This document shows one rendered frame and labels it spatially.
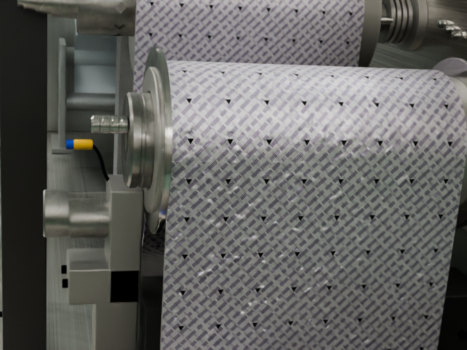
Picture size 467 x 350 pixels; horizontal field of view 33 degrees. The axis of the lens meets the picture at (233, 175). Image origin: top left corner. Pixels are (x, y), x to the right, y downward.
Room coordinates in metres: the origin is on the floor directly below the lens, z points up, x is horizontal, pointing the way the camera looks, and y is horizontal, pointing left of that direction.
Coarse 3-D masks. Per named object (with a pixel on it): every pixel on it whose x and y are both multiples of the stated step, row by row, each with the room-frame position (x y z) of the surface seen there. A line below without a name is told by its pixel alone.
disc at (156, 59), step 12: (156, 48) 0.61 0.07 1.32; (156, 60) 0.60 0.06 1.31; (156, 72) 0.60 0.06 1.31; (168, 84) 0.56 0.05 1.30; (168, 96) 0.56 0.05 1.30; (168, 108) 0.55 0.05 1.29; (168, 120) 0.55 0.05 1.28; (168, 132) 0.55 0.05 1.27; (168, 144) 0.54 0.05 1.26; (168, 156) 0.54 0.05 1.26; (168, 168) 0.54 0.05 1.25; (168, 180) 0.54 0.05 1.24; (168, 192) 0.55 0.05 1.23; (156, 204) 0.57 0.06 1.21; (156, 216) 0.57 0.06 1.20; (156, 228) 0.57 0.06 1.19
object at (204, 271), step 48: (192, 240) 0.56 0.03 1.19; (240, 240) 0.57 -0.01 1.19; (288, 240) 0.58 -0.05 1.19; (336, 240) 0.59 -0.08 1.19; (384, 240) 0.60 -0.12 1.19; (432, 240) 0.61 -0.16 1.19; (192, 288) 0.56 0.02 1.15; (240, 288) 0.57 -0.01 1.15; (288, 288) 0.58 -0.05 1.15; (336, 288) 0.59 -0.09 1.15; (384, 288) 0.60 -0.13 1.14; (432, 288) 0.61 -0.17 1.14; (192, 336) 0.56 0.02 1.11; (240, 336) 0.57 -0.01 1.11; (288, 336) 0.58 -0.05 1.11; (336, 336) 0.59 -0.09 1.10; (384, 336) 0.60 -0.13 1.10; (432, 336) 0.61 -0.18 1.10
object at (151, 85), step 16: (144, 80) 0.65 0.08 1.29; (160, 96) 0.58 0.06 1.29; (464, 96) 0.64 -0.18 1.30; (160, 112) 0.57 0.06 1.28; (464, 112) 0.63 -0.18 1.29; (160, 128) 0.56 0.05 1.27; (160, 144) 0.56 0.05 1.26; (160, 160) 0.56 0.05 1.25; (160, 176) 0.56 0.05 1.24; (464, 176) 0.62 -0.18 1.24; (144, 192) 0.62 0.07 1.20; (464, 192) 0.63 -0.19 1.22
